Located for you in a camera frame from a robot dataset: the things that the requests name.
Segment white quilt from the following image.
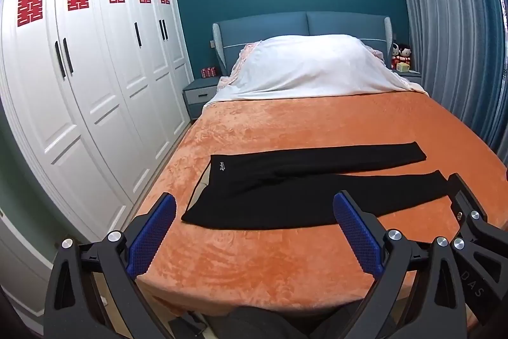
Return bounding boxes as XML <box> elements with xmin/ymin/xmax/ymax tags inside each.
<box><xmin>216</xmin><ymin>34</ymin><xmax>413</xmax><ymax>101</ymax></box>

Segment grey blue curtain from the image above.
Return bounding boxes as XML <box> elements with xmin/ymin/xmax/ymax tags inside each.
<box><xmin>395</xmin><ymin>0</ymin><xmax>508</xmax><ymax>165</ymax></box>

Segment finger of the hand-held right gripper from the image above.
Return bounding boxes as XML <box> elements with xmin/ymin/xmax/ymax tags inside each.
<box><xmin>446</xmin><ymin>173</ymin><xmax>508</xmax><ymax>326</ymax></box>

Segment grey blue nightstand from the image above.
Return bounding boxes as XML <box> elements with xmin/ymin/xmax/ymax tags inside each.
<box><xmin>395</xmin><ymin>70</ymin><xmax>423</xmax><ymax>85</ymax></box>
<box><xmin>183</xmin><ymin>77</ymin><xmax>223</xmax><ymax>121</ymax></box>

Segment white door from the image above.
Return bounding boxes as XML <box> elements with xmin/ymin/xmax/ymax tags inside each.
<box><xmin>0</xmin><ymin>210</ymin><xmax>50</xmax><ymax>336</ymax></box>

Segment white panelled wardrobe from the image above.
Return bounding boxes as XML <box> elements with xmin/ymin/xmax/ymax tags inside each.
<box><xmin>0</xmin><ymin>0</ymin><xmax>196</xmax><ymax>244</ymax></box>

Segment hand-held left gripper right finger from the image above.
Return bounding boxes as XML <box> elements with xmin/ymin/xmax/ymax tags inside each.
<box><xmin>332</xmin><ymin>191</ymin><xmax>477</xmax><ymax>339</ymax></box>

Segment pink blanket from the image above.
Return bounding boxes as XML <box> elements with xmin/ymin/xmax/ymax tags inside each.
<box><xmin>216</xmin><ymin>41</ymin><xmax>430</xmax><ymax>101</ymax></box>

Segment black pants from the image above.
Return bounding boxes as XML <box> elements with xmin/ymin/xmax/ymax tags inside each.
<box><xmin>181</xmin><ymin>141</ymin><xmax>451</xmax><ymax>230</ymax></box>

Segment blue upholstered bed headboard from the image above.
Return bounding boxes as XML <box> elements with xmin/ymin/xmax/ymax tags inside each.
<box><xmin>212</xmin><ymin>11</ymin><xmax>393</xmax><ymax>74</ymax></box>

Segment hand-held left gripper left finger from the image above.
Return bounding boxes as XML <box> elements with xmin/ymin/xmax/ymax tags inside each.
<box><xmin>43</xmin><ymin>193</ymin><xmax>177</xmax><ymax>339</ymax></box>

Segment orange plush blanket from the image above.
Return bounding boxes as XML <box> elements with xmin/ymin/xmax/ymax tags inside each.
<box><xmin>137</xmin><ymin>91</ymin><xmax>508</xmax><ymax>326</ymax></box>

